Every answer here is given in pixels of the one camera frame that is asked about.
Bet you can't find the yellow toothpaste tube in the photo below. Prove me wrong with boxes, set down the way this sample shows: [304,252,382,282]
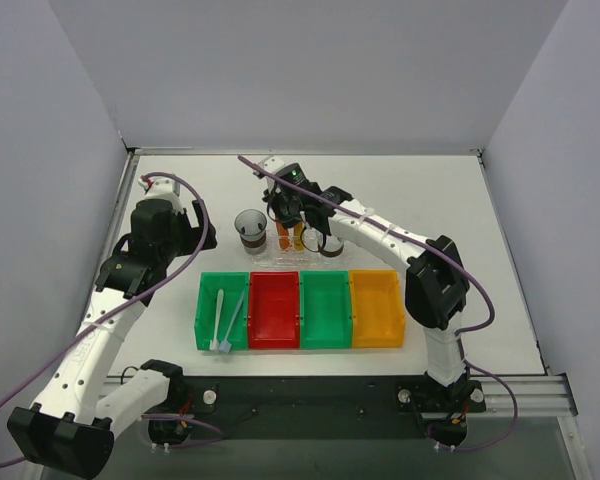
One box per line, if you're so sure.
[293,222,305,252]

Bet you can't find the orange toothpaste tube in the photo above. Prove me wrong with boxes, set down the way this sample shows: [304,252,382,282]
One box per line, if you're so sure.
[275,222,291,251]

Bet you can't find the clear textured holder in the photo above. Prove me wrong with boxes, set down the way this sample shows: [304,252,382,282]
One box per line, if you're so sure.
[266,224,320,269]

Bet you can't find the dark smoky plastic cup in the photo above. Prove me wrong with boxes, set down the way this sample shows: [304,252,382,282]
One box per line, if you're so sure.
[234,209,267,255]

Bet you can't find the clear plastic cup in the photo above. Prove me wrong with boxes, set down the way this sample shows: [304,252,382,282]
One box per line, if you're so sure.
[300,227,344,258]

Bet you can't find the light blue toothbrush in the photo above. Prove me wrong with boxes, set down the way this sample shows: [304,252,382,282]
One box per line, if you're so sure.
[218,290,247,354]

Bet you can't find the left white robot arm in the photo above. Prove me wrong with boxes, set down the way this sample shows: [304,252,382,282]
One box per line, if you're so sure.
[7,172,217,479]

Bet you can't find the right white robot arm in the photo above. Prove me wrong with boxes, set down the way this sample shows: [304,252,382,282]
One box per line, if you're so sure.
[255,156,469,387]

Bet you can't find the clear textured oval tray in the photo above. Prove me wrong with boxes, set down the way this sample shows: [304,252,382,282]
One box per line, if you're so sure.
[247,224,355,270]

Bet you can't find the white toothbrush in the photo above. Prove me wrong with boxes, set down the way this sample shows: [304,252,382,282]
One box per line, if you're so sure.
[209,289,224,351]

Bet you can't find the red bin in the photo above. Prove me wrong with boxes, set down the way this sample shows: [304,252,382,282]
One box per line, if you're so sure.
[247,271,300,350]

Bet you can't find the left green bin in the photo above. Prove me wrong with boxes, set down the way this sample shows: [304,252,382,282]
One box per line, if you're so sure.
[194,272,249,352]

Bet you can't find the green bin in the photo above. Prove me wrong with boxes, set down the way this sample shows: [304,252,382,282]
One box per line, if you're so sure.
[299,270,353,350]
[194,272,249,352]

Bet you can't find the right green bin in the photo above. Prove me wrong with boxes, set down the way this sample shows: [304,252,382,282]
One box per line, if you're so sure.
[299,270,353,350]

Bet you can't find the yellow bin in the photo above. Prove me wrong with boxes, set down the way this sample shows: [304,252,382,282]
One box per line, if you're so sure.
[349,270,406,349]

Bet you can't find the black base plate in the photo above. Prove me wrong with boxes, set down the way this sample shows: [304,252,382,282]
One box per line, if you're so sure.
[145,375,486,447]

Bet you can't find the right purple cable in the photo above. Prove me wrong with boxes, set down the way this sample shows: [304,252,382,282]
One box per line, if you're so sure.
[237,154,519,454]

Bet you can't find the aluminium frame rail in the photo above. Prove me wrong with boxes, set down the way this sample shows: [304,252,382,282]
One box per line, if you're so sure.
[108,373,579,416]

